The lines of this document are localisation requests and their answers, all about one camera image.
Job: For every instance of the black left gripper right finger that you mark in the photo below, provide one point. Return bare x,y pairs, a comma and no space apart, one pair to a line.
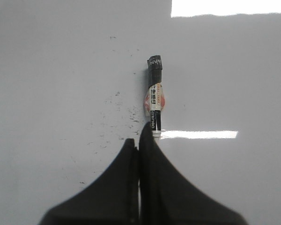
168,198

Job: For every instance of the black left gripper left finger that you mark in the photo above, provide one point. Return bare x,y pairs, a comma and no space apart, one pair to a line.
112,199

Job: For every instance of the black white whiteboard marker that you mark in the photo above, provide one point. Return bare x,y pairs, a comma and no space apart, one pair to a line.
155,98

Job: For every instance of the white whiteboard with aluminium frame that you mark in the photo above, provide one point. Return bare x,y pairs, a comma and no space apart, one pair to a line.
73,77

